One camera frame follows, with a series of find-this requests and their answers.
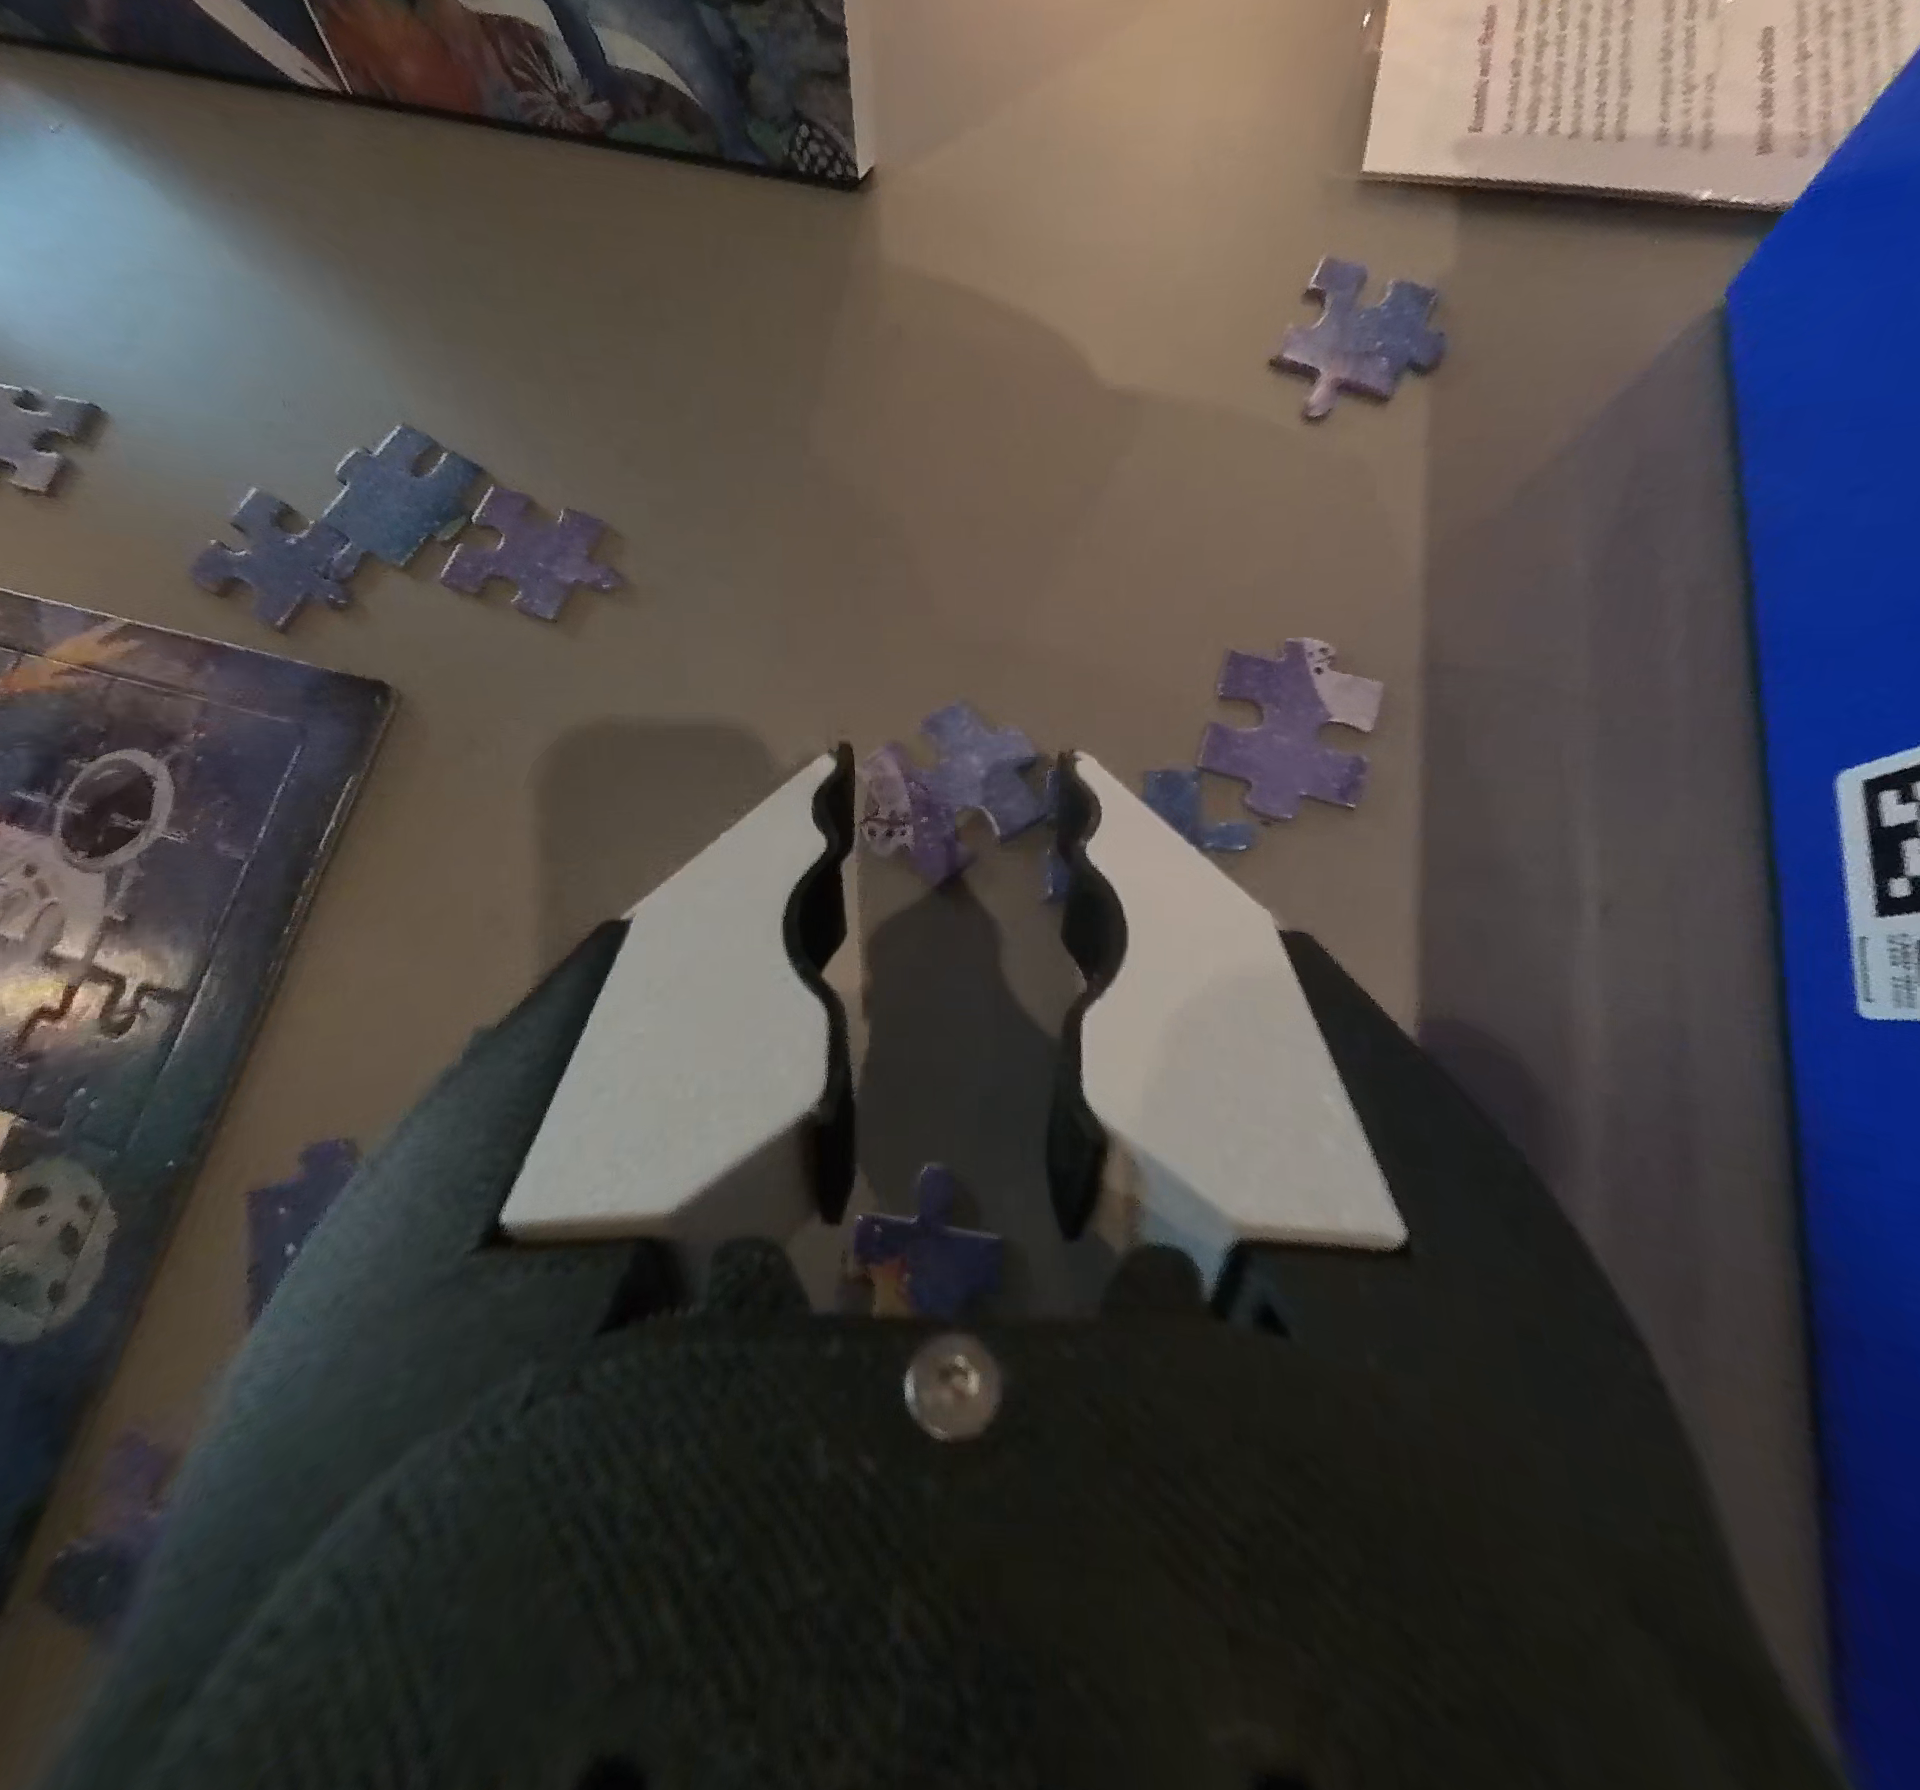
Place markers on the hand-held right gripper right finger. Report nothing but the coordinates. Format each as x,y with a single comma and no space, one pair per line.
1216,1040

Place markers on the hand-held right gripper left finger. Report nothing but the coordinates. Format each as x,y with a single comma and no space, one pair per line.
707,1026

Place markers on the purple jigsaw puzzle piece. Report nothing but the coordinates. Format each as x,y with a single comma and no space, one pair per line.
898,814
982,770
112,1520
1357,334
534,558
1295,733

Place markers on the space jigsaw puzzle tray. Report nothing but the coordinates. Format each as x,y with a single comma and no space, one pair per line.
180,920

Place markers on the blue plastic bin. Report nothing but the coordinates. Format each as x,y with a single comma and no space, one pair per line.
1831,544

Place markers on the illustrated puzzle box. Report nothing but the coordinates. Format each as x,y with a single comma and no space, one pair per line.
602,21

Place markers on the printed sheet in plastic sleeve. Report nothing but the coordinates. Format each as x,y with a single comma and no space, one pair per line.
1620,36

